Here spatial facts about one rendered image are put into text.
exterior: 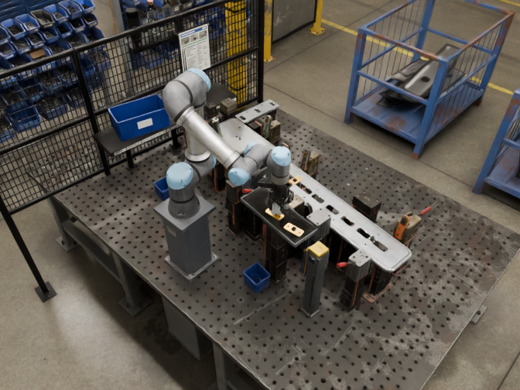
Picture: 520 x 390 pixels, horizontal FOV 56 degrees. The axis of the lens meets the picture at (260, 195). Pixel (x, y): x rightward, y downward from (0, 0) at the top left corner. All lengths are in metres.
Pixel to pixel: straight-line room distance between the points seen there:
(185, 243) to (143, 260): 0.38
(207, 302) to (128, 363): 0.87
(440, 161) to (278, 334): 2.65
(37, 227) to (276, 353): 2.32
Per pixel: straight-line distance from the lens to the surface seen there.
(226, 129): 2.95
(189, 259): 2.47
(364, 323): 2.46
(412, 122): 4.65
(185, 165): 2.20
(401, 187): 3.14
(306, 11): 6.07
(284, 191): 2.04
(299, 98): 5.06
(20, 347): 3.45
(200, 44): 3.14
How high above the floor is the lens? 2.76
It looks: 44 degrees down
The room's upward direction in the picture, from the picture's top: 1 degrees clockwise
